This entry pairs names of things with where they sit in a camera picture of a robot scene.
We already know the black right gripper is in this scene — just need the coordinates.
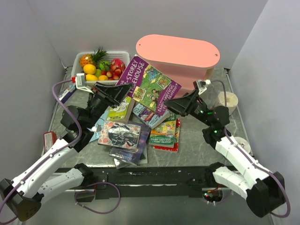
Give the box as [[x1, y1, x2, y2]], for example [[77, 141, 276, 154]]
[[161, 89, 213, 127]]

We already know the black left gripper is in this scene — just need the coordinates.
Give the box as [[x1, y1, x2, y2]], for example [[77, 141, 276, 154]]
[[84, 81, 133, 129]]

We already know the light blue 143-storey treehouse book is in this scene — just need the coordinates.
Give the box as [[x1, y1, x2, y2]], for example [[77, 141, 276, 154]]
[[132, 103, 170, 129]]

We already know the purple 117-storey treehouse book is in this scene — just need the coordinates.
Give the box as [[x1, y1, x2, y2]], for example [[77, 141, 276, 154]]
[[117, 55, 181, 116]]

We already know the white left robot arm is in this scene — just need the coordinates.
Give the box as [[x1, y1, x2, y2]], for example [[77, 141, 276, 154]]
[[0, 82, 133, 222]]

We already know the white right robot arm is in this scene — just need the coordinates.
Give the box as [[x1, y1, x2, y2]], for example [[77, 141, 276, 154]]
[[165, 90, 291, 218]]

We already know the lime green comic book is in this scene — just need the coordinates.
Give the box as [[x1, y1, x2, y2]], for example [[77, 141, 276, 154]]
[[106, 97, 135, 123]]

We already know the pink dragon fruit toy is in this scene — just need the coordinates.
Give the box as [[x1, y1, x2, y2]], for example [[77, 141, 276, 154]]
[[111, 59, 126, 72]]

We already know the yellow mango toy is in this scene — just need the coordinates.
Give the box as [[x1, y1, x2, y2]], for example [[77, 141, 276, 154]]
[[85, 74, 98, 81]]

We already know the orange toy fruit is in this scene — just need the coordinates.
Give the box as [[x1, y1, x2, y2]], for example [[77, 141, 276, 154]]
[[83, 64, 96, 75]]

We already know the green 104-storey treehouse book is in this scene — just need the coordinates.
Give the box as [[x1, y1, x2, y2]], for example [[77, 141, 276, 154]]
[[149, 112, 177, 148]]

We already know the toy pineapple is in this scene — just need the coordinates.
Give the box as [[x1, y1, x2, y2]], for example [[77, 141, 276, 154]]
[[79, 47, 107, 68]]

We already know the pink three-tier shelf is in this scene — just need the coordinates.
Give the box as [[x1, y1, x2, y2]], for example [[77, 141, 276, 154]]
[[136, 34, 220, 97]]

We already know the light blue cat book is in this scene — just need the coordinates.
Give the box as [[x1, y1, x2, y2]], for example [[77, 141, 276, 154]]
[[89, 110, 109, 143]]

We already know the purple white toothpaste box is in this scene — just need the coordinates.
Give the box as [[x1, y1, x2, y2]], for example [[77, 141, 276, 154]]
[[58, 83, 76, 103]]

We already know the floral Little Women book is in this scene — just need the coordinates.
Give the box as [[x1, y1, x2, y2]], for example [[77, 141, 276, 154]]
[[97, 121, 141, 152]]

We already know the red book under green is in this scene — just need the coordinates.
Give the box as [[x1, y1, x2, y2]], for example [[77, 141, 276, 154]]
[[154, 119, 180, 153]]

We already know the beige paper roll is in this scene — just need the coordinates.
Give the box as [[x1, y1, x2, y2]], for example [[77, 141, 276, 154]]
[[214, 91, 239, 115]]

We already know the dark purple book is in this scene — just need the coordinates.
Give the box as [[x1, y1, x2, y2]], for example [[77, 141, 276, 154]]
[[108, 121, 152, 166]]

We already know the blue wrapped tissue roll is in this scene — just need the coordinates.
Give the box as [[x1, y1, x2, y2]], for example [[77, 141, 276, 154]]
[[235, 136, 251, 154]]

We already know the red box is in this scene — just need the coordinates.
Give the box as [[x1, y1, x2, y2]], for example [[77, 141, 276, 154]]
[[44, 131, 57, 154]]

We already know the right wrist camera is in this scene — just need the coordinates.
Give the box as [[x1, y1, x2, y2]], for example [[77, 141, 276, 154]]
[[193, 79, 211, 96]]

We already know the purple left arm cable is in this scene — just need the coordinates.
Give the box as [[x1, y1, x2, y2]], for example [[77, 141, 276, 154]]
[[0, 79, 83, 225]]

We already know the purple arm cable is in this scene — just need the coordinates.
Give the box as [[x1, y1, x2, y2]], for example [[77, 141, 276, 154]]
[[0, 79, 83, 225], [210, 79, 291, 218]]

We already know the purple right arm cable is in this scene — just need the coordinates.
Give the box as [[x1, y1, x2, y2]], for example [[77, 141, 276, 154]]
[[210, 79, 291, 218]]

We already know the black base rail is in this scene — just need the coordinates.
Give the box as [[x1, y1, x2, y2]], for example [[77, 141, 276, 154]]
[[79, 166, 223, 200]]

